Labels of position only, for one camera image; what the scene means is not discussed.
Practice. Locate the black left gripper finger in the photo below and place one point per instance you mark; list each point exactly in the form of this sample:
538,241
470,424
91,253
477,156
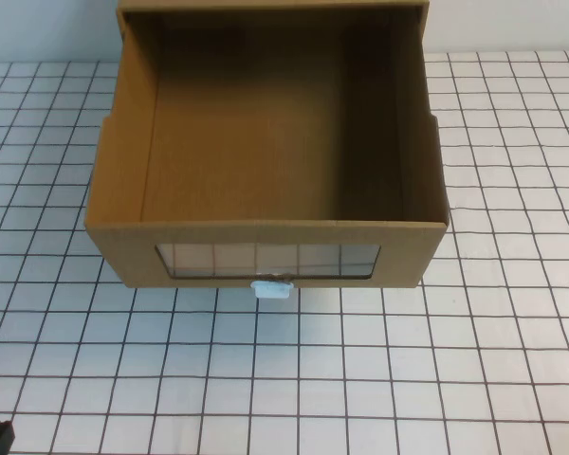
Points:
5,438

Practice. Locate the cardboard drawer with window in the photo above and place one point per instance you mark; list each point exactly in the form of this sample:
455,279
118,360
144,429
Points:
246,142

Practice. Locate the brown cardboard shoe box shell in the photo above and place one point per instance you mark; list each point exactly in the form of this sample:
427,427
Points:
265,4

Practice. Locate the white black-grid tablecloth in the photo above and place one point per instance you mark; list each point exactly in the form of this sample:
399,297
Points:
313,379

